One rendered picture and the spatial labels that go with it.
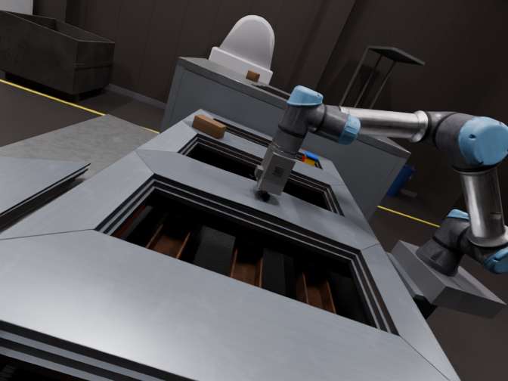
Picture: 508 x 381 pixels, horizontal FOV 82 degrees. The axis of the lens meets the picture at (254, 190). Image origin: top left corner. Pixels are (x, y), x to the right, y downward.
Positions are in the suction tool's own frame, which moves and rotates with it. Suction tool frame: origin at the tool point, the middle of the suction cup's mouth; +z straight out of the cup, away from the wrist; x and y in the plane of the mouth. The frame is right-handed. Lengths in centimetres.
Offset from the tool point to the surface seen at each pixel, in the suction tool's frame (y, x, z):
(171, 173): 2.2, -25.4, -0.8
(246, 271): 10.2, 1.2, 17.2
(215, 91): -85, -21, -11
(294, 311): 38.9, 1.5, -0.7
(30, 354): 50, -31, 2
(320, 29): -373, 89, -96
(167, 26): -392, -107, -24
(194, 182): 3.4, -19.1, -0.8
